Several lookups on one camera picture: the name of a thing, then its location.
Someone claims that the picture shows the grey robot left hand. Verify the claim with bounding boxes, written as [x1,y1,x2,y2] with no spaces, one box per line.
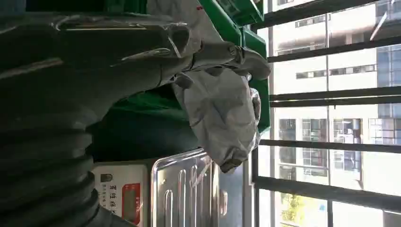
[0,12,272,128]

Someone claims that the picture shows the electronic scale with steel platter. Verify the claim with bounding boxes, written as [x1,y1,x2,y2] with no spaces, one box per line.
[91,148,253,227]

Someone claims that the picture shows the ribbed grey left arm sleeve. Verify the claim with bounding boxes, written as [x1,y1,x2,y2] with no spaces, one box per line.
[0,105,135,227]

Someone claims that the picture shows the pale building outside window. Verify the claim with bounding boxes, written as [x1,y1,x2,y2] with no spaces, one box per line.
[257,0,401,227]

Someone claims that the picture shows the green plastic crate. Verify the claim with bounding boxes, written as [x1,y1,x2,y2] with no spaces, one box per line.
[103,0,272,135]

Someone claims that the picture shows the grey plastic parcel bag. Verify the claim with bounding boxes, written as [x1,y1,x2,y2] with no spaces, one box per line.
[146,0,262,175]

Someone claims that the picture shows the dark metal window frame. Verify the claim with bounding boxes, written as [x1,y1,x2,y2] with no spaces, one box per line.
[250,0,401,227]

